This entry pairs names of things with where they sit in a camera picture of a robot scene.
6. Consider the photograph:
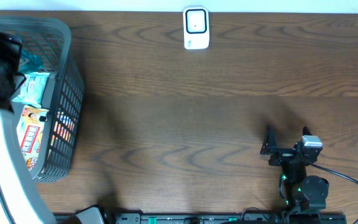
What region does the yellow snack bag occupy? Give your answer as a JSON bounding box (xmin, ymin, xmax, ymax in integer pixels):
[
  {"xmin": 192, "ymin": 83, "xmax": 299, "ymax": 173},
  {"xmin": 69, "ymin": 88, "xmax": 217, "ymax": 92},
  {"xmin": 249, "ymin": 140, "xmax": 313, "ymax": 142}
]
[{"xmin": 16, "ymin": 105, "xmax": 49, "ymax": 170}]

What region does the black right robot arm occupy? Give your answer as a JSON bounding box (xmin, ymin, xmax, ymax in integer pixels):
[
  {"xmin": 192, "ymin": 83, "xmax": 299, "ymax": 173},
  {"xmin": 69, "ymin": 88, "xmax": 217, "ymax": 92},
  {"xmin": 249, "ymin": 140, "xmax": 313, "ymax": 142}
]
[{"xmin": 260, "ymin": 126, "xmax": 329, "ymax": 213}]

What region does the mint green tissue pack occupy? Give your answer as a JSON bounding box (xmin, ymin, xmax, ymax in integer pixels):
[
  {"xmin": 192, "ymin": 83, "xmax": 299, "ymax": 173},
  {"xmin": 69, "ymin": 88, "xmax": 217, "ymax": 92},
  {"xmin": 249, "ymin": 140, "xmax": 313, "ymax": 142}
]
[{"xmin": 12, "ymin": 72, "xmax": 50, "ymax": 108}]

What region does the teal mouthwash bottle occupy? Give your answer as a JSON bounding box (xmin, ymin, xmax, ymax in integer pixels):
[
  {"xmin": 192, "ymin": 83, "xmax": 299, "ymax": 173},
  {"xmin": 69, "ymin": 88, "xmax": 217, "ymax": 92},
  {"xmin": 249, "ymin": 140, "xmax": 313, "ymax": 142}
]
[{"xmin": 18, "ymin": 49, "xmax": 44, "ymax": 74}]

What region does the white barcode scanner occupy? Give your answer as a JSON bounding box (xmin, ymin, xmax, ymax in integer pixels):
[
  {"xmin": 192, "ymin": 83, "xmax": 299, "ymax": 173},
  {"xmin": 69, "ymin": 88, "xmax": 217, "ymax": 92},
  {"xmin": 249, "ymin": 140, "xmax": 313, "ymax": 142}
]
[{"xmin": 183, "ymin": 7, "xmax": 210, "ymax": 50}]

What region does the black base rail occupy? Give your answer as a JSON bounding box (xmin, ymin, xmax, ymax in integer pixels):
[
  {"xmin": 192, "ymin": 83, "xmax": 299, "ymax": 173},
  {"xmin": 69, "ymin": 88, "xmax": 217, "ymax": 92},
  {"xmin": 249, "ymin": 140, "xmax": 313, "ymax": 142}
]
[{"xmin": 54, "ymin": 205, "xmax": 347, "ymax": 224}]

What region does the dark grey plastic basket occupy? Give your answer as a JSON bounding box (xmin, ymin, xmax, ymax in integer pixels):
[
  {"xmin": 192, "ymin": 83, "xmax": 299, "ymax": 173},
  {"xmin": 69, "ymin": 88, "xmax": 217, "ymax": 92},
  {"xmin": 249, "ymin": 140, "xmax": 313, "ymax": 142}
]
[{"xmin": 0, "ymin": 16, "xmax": 85, "ymax": 182}]

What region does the small orange box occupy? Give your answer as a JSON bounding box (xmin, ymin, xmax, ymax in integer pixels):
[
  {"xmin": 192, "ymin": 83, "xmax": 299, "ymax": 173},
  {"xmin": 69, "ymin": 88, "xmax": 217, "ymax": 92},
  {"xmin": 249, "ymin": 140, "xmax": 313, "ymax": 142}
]
[{"xmin": 50, "ymin": 111, "xmax": 76, "ymax": 146}]

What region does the black cable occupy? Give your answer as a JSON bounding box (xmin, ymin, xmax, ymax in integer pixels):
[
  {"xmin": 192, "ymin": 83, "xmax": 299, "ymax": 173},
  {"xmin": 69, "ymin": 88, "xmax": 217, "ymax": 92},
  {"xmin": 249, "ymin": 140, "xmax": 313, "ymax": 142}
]
[{"xmin": 303, "ymin": 155, "xmax": 358, "ymax": 224}]

